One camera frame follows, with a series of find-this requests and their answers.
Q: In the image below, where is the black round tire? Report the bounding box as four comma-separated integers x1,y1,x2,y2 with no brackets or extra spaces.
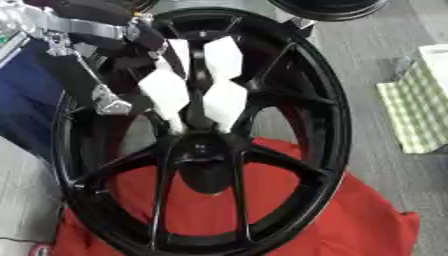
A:
266,0,392,23

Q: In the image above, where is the black spoked wheel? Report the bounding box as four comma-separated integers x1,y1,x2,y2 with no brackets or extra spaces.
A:
50,7,354,256

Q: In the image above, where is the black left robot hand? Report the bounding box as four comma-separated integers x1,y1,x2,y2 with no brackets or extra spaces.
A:
47,13,172,117

